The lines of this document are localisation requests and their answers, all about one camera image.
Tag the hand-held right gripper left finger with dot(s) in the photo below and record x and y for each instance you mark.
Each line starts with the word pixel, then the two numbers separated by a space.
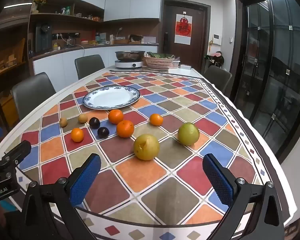
pixel 86 180

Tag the white cabinets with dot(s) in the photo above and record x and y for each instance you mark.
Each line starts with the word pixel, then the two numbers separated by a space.
pixel 130 0
pixel 52 65

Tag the red container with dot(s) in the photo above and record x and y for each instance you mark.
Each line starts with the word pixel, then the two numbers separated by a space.
pixel 84 40

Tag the hanging ornament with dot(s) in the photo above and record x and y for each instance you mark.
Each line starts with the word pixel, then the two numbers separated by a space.
pixel 210 45

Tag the baby high chair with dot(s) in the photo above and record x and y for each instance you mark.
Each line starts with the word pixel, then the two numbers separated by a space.
pixel 215 62

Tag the white lower cabinets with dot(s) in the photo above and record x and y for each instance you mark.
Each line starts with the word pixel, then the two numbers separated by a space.
pixel 52 65

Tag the small tan round fruit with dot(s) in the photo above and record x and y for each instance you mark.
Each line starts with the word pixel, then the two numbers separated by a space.
pixel 82 118
pixel 63 121

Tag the small white box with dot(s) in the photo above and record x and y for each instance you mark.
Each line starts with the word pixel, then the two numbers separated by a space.
pixel 185 66

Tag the electric kettle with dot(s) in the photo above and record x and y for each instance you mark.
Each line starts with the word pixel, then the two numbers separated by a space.
pixel 70 41

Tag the white wall intercom panel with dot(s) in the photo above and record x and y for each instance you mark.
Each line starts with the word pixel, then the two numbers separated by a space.
pixel 216 39

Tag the pink woven basket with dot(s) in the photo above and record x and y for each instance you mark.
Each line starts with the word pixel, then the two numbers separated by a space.
pixel 157 63

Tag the blue-rimmed white plate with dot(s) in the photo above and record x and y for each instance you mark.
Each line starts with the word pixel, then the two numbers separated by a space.
pixel 110 97

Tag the colourful checkered tablecloth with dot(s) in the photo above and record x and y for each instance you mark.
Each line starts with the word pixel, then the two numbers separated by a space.
pixel 165 100

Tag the black coffee machine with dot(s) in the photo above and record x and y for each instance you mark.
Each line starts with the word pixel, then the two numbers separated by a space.
pixel 42 36

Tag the black bag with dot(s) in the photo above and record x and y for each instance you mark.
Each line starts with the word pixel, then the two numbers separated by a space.
pixel 135 38

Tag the orange tangerine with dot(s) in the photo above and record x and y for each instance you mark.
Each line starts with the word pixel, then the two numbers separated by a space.
pixel 115 116
pixel 77 134
pixel 156 119
pixel 125 128

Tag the red and white wall calendar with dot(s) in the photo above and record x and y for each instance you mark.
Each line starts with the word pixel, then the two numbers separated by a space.
pixel 183 33

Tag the white induction cooker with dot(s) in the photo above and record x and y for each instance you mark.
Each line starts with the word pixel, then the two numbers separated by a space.
pixel 128 64

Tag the small yellow object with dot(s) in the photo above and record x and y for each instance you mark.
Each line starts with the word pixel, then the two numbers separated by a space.
pixel 55 47

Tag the wall power outlets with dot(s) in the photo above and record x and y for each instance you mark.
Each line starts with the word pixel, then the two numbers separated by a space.
pixel 65 35

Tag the white upper cabinets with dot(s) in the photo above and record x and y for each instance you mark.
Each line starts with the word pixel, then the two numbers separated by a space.
pixel 130 0

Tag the light blue box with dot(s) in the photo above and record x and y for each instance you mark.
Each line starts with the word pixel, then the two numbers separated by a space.
pixel 102 38

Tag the green apple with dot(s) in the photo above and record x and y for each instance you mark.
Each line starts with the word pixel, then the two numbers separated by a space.
pixel 188 133
pixel 146 147

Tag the dark brown door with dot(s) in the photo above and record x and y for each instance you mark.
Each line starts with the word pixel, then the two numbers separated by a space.
pixel 200 42

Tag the dark purple plum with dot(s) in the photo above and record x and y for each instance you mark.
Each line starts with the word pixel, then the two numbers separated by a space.
pixel 103 132
pixel 94 122

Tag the grey dining chair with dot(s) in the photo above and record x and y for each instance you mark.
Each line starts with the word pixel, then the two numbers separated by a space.
pixel 32 95
pixel 89 65
pixel 217 76

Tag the white rectangular box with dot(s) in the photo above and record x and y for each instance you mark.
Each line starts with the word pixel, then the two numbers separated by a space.
pixel 149 39

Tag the white desk lamp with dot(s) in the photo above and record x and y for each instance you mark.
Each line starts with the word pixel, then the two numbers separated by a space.
pixel 118 31

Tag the dark glass sliding doors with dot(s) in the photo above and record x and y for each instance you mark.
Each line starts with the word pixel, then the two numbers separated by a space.
pixel 277 67

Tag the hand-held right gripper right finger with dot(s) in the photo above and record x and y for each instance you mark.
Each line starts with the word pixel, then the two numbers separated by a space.
pixel 218 180

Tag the green leafy vegetables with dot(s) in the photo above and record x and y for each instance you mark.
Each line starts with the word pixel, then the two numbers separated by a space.
pixel 160 55

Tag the wooden wall shelf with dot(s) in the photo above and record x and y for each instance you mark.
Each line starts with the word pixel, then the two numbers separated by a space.
pixel 65 16

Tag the green apple front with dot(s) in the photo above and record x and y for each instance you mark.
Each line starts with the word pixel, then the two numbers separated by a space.
pixel 146 147

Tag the steel pot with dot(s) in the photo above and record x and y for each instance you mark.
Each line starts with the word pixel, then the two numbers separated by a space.
pixel 130 55

